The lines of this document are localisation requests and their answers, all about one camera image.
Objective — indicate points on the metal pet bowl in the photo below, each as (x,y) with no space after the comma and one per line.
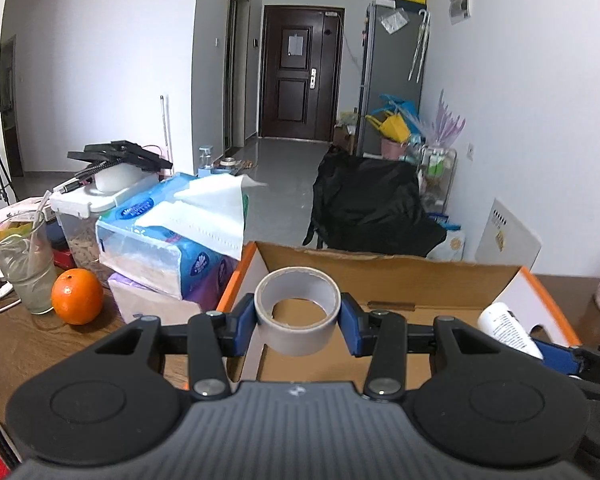
(228,164)

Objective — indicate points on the yellow paper sheet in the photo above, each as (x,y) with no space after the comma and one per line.
(0,232)

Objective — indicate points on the white patterned bag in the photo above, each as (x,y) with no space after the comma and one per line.
(452,242)

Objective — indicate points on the grey refrigerator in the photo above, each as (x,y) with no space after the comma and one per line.
(390,75)

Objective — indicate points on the purple tissue pack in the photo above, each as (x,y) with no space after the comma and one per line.
(145,302)

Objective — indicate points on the grey tape roll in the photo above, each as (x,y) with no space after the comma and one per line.
(300,341)

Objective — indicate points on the white plastic bottle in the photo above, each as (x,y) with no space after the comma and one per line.
(505,327)

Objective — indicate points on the clear spray bottle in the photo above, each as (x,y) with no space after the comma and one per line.
(206,160)

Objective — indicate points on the pink and white box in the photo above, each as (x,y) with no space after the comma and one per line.
(25,209)

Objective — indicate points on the clear container with white lid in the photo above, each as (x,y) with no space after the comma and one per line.
(80,245)

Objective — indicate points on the clear plastic bag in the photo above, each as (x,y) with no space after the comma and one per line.
(394,22)

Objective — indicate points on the white bowl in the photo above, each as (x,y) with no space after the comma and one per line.
(117,177)

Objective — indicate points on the black folding device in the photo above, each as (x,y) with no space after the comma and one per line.
(130,152)

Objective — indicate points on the clear drinking glass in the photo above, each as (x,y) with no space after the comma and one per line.
(25,280)

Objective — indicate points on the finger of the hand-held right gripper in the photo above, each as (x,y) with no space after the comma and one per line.
(555,356)

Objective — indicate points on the orange fruit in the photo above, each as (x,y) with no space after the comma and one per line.
(77,297)

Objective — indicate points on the clear folded umbrella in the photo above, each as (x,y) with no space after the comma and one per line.
(420,45)

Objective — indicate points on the metal storage cart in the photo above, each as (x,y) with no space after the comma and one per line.
(437,180)

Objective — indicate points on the purple feather decoration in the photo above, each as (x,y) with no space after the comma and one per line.
(445,125)

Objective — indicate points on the white board with yellow label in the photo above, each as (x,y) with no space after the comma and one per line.
(515,240)

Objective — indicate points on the small brown cardboard box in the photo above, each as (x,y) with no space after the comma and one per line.
(342,137)

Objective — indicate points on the red flat box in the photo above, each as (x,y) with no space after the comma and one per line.
(64,258)

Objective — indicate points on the dark brown door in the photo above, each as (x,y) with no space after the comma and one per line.
(295,85)

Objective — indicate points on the blue tissue pack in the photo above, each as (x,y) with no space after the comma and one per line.
(145,255)

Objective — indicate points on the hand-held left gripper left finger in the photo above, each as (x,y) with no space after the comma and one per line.
(242,329)

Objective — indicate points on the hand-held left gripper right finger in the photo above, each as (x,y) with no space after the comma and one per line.
(351,329)

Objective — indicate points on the pink bucket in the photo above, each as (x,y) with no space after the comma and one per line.
(392,149)

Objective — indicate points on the cardboard box with orange edges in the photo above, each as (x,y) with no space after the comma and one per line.
(380,271)

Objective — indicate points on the black backpack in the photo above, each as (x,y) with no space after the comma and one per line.
(370,205)

